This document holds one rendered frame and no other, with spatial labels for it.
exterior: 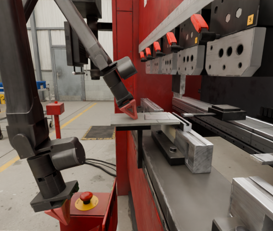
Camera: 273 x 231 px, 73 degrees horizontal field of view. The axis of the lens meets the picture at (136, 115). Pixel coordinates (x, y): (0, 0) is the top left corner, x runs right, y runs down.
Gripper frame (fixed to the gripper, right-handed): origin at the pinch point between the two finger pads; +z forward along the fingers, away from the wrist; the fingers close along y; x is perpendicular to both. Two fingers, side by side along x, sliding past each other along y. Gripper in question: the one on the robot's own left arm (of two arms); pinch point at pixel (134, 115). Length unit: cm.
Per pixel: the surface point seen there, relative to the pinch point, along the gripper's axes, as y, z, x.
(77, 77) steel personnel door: 723, -72, 131
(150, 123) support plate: -7.8, 3.6, -3.9
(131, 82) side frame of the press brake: 86, -4, -11
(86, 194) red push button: -20.6, 8.5, 25.4
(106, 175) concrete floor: 125, 78, 67
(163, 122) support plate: -7.5, 6.0, -8.3
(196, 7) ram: -20.6, -22.3, -29.6
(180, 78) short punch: -3.7, -4.4, -22.6
